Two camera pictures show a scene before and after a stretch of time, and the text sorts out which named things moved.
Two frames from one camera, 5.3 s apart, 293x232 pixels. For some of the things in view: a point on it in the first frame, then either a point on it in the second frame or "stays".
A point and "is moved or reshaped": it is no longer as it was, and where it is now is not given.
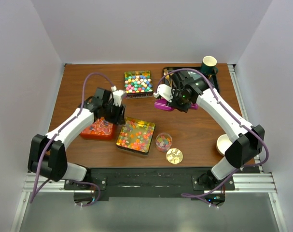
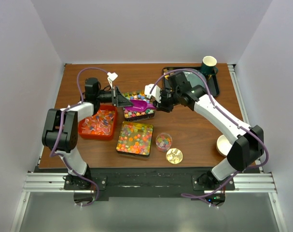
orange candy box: [100, 129] stays
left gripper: [119, 117] to [119, 100]
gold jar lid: [174, 155] stays
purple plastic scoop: [161, 104] is moved or reshaped
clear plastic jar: [163, 141] stays
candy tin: [138, 84] to [132, 115]
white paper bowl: [223, 143] stays
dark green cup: [209, 65] stays
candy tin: [136, 136] is moved or reshaped
